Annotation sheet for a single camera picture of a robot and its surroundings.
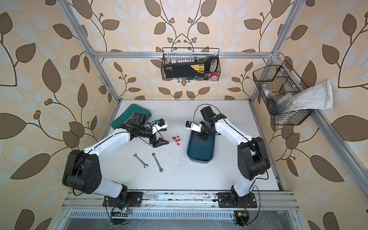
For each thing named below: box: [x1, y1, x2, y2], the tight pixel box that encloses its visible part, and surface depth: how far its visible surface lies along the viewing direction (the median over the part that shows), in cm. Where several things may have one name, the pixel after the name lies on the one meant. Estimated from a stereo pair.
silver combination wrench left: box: [132, 152, 149, 169], surface depth 91 cm
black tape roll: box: [268, 98, 279, 116], surface depth 66 cm
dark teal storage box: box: [186, 130, 216, 164], surface depth 92 cm
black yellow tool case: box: [163, 56, 219, 79], surface depth 84 cm
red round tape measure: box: [209, 72, 219, 81], surface depth 89 cm
